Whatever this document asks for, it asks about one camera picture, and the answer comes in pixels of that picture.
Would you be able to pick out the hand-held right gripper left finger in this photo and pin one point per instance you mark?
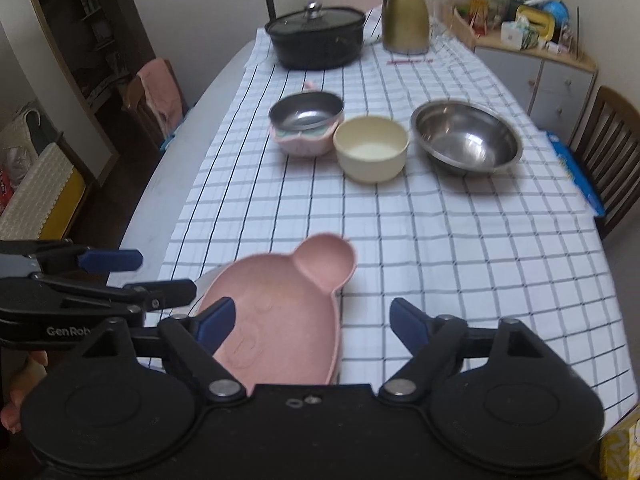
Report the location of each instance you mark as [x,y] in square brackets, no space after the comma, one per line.
[217,317]

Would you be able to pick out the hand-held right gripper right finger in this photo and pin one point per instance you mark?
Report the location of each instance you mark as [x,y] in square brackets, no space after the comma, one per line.
[407,320]

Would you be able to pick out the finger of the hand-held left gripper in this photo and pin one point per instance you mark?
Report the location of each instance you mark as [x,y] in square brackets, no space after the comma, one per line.
[112,260]
[165,292]

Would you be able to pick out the deep white plate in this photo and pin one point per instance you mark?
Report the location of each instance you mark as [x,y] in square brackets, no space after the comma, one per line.
[207,280]

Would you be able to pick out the pink bear-shaped plate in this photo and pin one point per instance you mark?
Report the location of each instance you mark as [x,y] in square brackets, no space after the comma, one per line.
[280,320]

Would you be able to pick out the person's left hand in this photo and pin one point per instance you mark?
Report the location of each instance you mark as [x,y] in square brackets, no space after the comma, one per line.
[22,385]

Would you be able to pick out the white checked tablecloth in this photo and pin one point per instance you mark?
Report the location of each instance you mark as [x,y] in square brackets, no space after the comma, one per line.
[450,260]

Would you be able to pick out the yellow white foam mat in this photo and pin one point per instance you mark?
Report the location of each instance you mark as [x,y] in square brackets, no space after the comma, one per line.
[45,185]

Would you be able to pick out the white tote bag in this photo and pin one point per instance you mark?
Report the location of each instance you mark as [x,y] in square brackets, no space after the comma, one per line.
[17,155]

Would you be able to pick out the cream bowl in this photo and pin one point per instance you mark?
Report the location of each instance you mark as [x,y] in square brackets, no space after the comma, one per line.
[370,165]

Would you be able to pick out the pink towel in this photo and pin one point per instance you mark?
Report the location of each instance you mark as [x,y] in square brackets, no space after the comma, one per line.
[160,90]

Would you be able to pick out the pink steel-lined bowl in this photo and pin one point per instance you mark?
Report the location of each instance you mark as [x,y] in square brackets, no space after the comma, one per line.
[300,147]

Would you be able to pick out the large steel bowl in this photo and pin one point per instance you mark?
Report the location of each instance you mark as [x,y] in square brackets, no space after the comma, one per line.
[465,140]

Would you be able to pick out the blue box on chair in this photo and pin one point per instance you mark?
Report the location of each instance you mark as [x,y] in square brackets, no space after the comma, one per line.
[575,170]

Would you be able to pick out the dark bookshelf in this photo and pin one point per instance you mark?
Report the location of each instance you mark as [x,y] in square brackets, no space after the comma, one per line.
[75,35]

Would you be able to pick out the yellow carton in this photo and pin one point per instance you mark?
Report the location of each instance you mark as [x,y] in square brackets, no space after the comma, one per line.
[622,450]

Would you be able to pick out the pink pen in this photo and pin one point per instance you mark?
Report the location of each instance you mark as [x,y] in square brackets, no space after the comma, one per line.
[410,61]

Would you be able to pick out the white wooden cabinet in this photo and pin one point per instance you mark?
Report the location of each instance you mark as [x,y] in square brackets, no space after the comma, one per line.
[555,85]

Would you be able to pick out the black cooking pot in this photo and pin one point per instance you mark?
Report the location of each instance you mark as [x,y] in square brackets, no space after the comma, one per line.
[320,50]

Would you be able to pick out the brown slatted wooden chair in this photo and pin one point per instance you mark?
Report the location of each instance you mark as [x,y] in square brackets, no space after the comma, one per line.
[615,125]

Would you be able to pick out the clear glass cup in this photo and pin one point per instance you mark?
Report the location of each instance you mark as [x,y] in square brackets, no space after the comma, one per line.
[439,22]

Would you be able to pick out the white tissue box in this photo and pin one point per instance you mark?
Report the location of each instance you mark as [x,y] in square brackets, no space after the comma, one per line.
[512,35]

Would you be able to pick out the gold thermos jug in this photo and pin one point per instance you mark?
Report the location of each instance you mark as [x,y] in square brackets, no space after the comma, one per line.
[405,15]

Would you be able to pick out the glass pot lid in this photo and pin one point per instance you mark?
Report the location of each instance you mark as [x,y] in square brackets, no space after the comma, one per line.
[325,20]

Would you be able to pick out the orange drink bottle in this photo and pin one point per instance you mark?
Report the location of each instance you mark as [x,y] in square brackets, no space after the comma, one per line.
[478,7]

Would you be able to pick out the yellow box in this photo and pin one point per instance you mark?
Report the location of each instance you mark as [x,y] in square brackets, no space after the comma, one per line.
[535,15]

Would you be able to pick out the blue globe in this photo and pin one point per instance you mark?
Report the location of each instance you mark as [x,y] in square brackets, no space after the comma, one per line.
[557,10]

